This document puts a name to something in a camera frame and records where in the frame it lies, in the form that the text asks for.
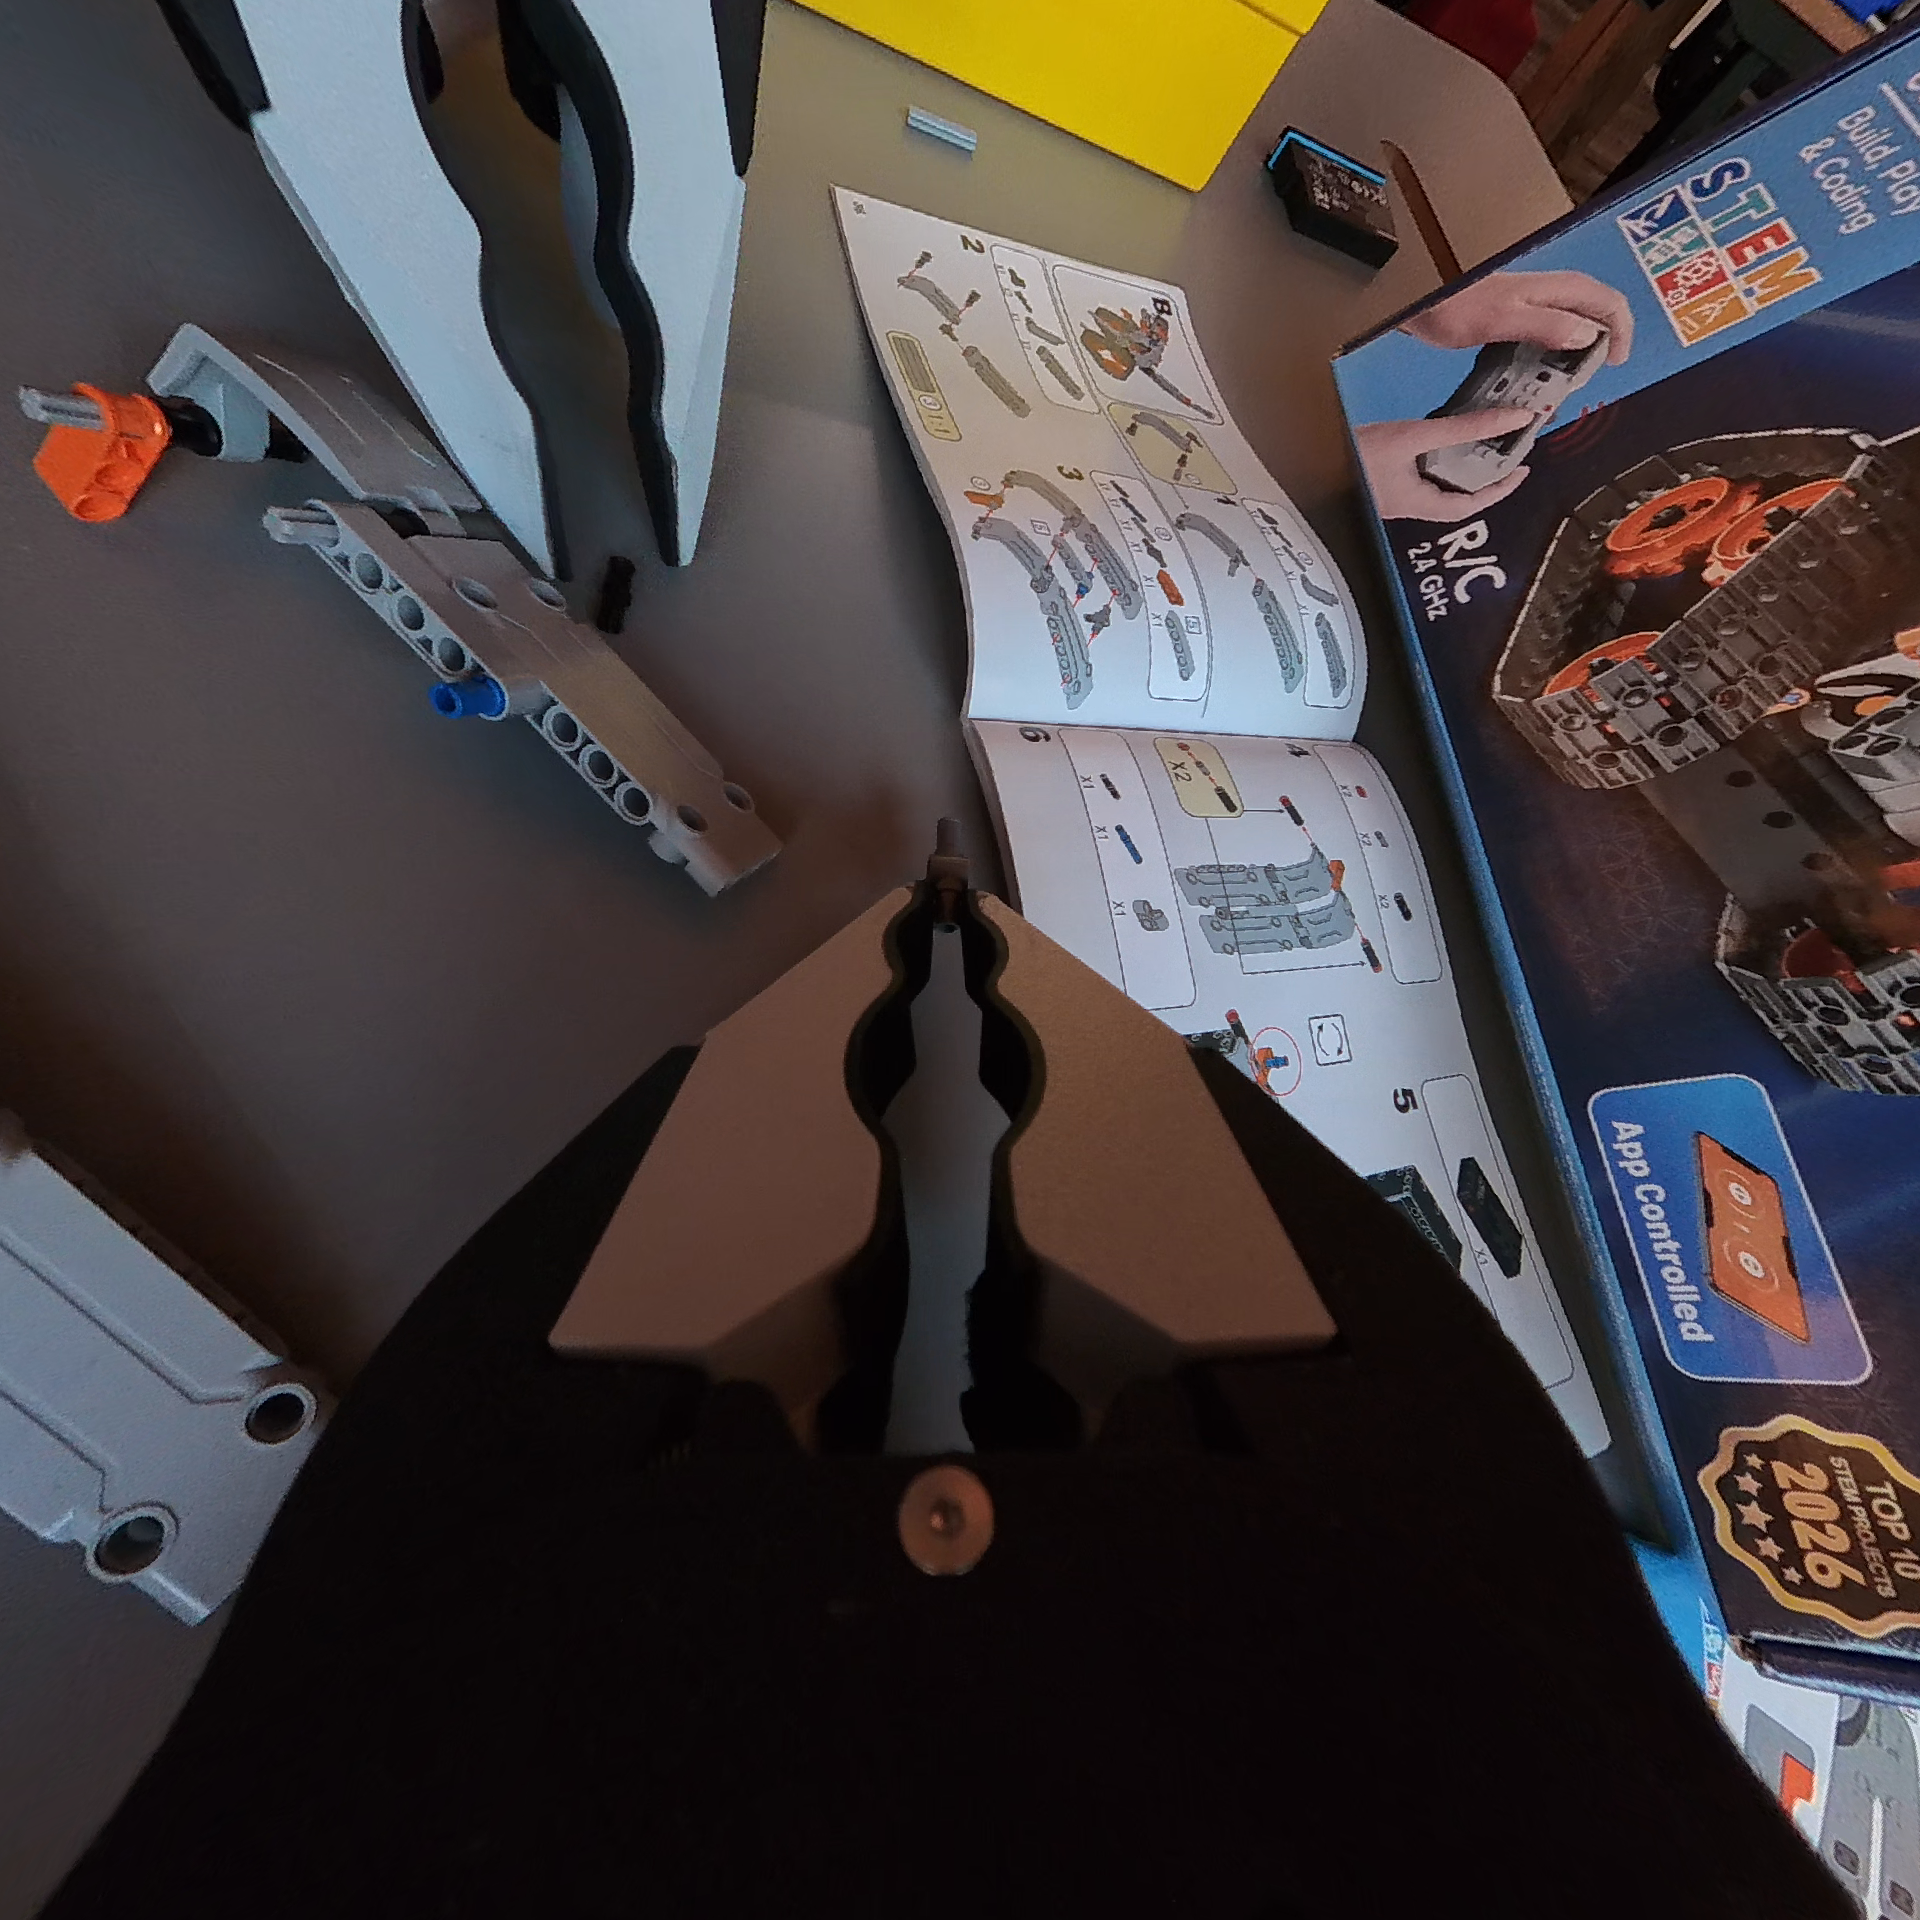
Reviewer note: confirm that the grey desk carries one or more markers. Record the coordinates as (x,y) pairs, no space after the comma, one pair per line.
(301,900)

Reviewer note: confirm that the grey block assembly orange connector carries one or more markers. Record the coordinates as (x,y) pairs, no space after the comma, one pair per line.
(510,630)

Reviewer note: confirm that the yellow plastic bin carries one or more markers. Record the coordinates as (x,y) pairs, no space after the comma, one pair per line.
(1051,75)

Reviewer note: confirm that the black connector pin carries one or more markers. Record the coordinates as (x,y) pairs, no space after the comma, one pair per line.
(615,593)

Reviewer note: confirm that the blue robot kit box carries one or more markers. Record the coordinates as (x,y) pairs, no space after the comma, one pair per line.
(1725,751)

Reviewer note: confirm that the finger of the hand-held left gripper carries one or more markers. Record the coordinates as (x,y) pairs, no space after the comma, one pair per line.
(375,194)
(692,182)

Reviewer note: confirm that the small light grey axle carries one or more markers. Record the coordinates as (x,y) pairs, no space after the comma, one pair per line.
(941,131)

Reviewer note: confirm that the grey connector pin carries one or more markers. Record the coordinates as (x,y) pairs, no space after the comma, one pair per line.
(946,863)

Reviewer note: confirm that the white instruction booklet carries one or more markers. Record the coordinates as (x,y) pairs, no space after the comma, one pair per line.
(1081,451)

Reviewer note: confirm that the black battery box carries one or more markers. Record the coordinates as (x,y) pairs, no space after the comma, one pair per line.
(1330,194)

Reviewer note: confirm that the grey panel block assembly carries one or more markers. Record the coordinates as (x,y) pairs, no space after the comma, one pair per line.
(121,1319)

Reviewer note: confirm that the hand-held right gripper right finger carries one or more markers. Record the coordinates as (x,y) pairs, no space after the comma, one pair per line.
(1155,1200)

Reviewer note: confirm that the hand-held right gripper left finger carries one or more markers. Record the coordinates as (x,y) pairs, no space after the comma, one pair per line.
(721,1200)

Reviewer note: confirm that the blue connector pin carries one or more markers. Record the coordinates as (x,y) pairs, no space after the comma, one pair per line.
(458,699)

